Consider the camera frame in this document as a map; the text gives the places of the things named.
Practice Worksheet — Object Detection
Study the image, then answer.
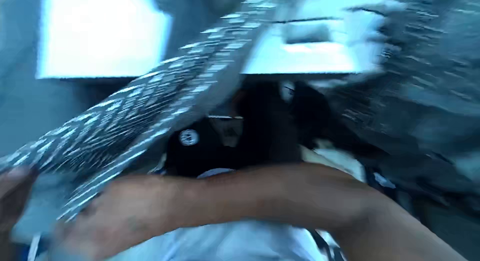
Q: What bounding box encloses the person's right forearm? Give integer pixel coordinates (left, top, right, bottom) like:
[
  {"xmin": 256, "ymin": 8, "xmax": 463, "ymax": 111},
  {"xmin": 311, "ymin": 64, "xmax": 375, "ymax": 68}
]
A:
[{"xmin": 165, "ymin": 163, "xmax": 467, "ymax": 261}]

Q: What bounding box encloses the white sewing machine table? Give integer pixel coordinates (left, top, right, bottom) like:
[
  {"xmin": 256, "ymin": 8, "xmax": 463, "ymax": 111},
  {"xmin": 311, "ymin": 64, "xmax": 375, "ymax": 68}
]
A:
[{"xmin": 242, "ymin": 0, "xmax": 406, "ymax": 75}]

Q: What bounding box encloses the bright white rectangular panel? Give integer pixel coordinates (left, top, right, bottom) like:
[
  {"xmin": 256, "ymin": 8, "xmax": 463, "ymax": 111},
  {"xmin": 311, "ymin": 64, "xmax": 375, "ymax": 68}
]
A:
[{"xmin": 36, "ymin": 0, "xmax": 172, "ymax": 80}]

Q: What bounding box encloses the person's body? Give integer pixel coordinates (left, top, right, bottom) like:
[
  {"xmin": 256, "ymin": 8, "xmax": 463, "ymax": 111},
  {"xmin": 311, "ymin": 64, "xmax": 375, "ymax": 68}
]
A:
[{"xmin": 107, "ymin": 220, "xmax": 347, "ymax": 261}]

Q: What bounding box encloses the person's right hand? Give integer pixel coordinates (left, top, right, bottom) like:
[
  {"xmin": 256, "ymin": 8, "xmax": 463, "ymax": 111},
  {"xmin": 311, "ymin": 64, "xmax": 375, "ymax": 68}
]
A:
[{"xmin": 54, "ymin": 175, "xmax": 179, "ymax": 261}]

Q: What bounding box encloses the person's left hand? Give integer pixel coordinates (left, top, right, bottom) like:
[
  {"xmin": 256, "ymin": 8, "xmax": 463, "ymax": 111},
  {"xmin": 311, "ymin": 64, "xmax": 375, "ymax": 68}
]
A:
[{"xmin": 0, "ymin": 165, "xmax": 39, "ymax": 235}]

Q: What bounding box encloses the pile of grey patterned fabric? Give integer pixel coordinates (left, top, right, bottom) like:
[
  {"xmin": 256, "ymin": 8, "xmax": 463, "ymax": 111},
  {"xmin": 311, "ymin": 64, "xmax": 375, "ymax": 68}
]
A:
[{"xmin": 326, "ymin": 0, "xmax": 480, "ymax": 142}]

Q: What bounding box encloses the grey white patterned fabric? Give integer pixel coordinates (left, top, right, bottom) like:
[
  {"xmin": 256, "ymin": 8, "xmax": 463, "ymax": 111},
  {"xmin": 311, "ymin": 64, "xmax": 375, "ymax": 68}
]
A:
[{"xmin": 0, "ymin": 0, "xmax": 286, "ymax": 222}]

